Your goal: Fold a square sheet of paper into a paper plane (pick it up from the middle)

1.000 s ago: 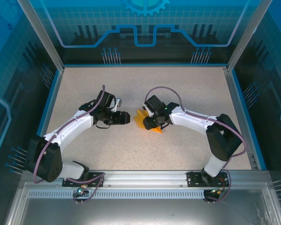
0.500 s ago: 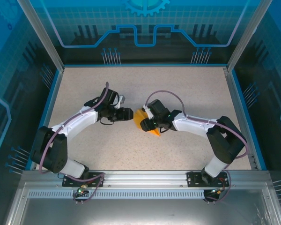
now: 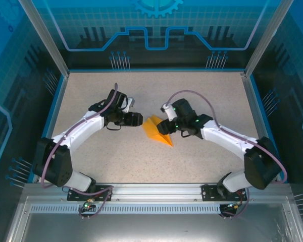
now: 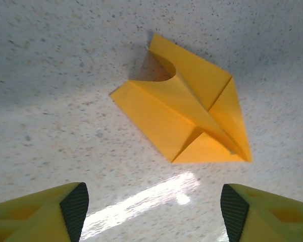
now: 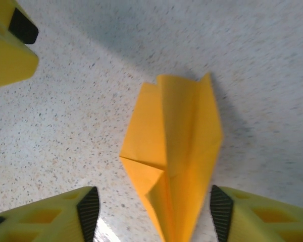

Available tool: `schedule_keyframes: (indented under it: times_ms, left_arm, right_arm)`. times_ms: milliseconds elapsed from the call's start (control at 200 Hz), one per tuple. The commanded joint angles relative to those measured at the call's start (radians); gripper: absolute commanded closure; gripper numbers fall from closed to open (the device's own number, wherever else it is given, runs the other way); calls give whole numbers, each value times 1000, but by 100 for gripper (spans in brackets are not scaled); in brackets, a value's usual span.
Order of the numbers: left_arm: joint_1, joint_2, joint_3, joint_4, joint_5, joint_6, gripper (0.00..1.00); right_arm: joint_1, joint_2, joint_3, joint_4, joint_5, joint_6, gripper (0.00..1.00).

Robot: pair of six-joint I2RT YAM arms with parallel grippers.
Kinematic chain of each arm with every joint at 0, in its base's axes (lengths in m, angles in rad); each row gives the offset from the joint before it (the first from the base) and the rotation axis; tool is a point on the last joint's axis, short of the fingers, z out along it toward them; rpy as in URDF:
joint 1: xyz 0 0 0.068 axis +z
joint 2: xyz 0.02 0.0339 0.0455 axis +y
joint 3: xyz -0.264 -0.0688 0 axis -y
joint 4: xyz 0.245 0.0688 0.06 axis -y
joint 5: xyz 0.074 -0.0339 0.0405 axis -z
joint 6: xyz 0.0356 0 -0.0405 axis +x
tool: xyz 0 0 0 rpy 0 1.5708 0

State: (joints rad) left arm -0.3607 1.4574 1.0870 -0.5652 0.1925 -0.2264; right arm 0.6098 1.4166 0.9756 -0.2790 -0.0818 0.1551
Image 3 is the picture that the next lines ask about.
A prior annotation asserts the orange paper sheet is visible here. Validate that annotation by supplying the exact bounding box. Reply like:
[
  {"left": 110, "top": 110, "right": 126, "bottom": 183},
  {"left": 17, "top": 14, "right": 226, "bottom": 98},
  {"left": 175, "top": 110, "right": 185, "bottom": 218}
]
[{"left": 142, "top": 114, "right": 174, "bottom": 147}]

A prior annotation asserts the grey metal sheet panel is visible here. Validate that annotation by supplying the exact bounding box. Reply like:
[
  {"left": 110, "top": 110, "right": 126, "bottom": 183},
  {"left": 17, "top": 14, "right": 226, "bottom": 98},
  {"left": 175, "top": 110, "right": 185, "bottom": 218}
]
[{"left": 5, "top": 196, "right": 303, "bottom": 242}]

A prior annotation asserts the blue table edge strip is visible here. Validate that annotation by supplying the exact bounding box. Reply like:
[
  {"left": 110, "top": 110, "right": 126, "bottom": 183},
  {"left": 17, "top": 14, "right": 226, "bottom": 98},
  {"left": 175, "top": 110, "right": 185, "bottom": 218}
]
[
  {"left": 249, "top": 75, "right": 289, "bottom": 184},
  {"left": 27, "top": 74, "right": 70, "bottom": 184}
]

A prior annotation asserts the aluminium mounting rail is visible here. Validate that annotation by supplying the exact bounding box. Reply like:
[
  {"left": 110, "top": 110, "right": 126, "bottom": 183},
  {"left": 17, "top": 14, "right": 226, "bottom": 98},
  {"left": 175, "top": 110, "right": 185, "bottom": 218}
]
[{"left": 22, "top": 183, "right": 292, "bottom": 202}]

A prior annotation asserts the aluminium side rail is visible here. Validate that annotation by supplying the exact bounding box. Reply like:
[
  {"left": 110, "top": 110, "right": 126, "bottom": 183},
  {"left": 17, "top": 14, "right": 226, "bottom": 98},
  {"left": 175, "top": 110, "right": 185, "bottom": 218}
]
[{"left": 241, "top": 72, "right": 280, "bottom": 184}]

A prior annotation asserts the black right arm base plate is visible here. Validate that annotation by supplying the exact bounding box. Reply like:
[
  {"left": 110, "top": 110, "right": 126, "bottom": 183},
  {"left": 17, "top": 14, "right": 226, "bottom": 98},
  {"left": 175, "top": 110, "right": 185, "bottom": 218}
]
[{"left": 201, "top": 183, "right": 248, "bottom": 202}]

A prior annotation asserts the slotted grey cable duct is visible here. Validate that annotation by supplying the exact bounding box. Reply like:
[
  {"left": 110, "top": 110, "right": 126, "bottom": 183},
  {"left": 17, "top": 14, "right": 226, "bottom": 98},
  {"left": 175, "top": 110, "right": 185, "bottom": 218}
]
[{"left": 30, "top": 204, "right": 224, "bottom": 215}]

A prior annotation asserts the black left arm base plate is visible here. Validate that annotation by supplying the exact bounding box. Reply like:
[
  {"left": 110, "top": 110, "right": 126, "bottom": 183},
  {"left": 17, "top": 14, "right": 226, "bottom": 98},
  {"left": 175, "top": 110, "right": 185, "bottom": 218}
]
[{"left": 67, "top": 185, "right": 114, "bottom": 202}]

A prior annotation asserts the aluminium frame post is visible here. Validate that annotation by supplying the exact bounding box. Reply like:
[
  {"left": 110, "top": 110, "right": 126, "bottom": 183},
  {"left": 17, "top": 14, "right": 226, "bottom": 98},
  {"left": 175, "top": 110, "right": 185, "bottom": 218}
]
[
  {"left": 18, "top": 0, "right": 70, "bottom": 76},
  {"left": 244, "top": 0, "right": 293, "bottom": 76}
]

